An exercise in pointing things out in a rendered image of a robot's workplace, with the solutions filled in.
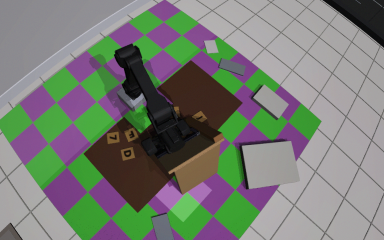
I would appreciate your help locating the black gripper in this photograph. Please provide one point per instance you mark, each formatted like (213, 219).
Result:
(149, 145)

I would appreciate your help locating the white flat rectangular card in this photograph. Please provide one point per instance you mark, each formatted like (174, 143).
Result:
(210, 46)

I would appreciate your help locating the brown a-frame board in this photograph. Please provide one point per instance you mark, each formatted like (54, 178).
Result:
(198, 160)

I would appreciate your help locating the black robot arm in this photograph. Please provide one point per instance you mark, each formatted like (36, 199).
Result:
(159, 110)

